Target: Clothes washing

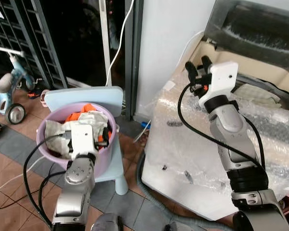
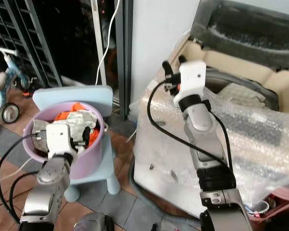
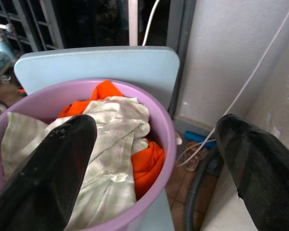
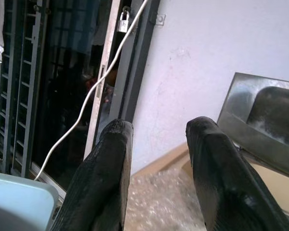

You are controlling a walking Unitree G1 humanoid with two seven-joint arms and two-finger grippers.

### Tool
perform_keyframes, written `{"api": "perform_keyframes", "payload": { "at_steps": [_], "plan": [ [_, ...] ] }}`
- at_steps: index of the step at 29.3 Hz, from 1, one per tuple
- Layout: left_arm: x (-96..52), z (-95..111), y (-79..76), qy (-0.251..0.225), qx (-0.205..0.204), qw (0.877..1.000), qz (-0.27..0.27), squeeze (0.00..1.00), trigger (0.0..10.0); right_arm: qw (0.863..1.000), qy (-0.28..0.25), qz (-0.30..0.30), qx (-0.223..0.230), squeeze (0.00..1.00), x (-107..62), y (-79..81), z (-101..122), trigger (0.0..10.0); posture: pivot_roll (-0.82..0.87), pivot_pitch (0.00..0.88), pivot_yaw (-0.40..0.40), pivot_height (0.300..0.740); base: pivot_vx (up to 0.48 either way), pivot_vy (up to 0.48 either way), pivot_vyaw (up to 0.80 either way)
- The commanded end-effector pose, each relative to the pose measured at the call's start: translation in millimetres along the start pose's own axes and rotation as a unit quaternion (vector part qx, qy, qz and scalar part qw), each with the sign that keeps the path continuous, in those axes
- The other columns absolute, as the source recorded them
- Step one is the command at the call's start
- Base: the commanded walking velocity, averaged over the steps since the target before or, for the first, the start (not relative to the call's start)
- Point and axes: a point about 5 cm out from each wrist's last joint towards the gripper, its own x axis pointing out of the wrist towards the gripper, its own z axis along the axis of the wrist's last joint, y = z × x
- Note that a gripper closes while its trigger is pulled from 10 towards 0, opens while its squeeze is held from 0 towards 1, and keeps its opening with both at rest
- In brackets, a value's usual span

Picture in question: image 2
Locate grey washing machine lid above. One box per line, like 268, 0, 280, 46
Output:
190, 0, 289, 69

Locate white top-load washing machine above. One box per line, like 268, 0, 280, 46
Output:
128, 0, 289, 223

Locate white crumpled garment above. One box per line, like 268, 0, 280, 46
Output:
31, 112, 98, 154

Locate lilac plastic wash basin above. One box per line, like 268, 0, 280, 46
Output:
23, 102, 107, 180

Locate orange garment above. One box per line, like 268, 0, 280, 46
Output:
55, 102, 101, 151

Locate light blue plastic stool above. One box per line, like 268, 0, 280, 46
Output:
32, 85, 121, 203

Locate pale grey garment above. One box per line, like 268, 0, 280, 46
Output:
216, 82, 268, 104

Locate small red toy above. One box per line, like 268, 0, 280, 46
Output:
19, 78, 38, 95

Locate grey left robot leg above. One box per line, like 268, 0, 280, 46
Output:
74, 212, 115, 231

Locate light blue child tricycle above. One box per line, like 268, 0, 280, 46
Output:
0, 47, 21, 124

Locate clear bubble wrap sheet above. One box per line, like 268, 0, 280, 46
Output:
129, 78, 289, 205

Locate dark metal window grille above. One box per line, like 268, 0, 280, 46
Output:
0, 0, 64, 88

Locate white cup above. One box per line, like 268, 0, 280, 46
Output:
250, 199, 271, 215

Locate pink plastic tub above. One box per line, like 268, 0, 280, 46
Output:
246, 186, 289, 222

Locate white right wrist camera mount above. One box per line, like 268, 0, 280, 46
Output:
173, 60, 207, 100

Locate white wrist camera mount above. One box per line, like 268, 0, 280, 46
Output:
173, 60, 207, 100
46, 124, 74, 158

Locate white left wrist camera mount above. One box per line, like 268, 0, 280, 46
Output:
46, 124, 74, 158

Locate long black right arm cable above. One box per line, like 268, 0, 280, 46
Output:
146, 79, 229, 167

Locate dark door frame post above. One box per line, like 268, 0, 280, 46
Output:
115, 0, 133, 119

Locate white hanging cable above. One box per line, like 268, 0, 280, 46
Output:
96, 0, 121, 86

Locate short black right arm cable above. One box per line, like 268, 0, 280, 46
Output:
209, 111, 233, 170

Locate short black arm cable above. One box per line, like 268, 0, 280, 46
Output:
8, 170, 40, 218
209, 111, 233, 170

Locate silver door frame post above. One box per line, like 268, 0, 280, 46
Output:
91, 0, 107, 86

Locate white floor cable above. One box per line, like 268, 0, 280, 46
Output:
0, 158, 33, 186

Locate short black left arm cable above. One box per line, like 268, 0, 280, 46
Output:
8, 170, 40, 218

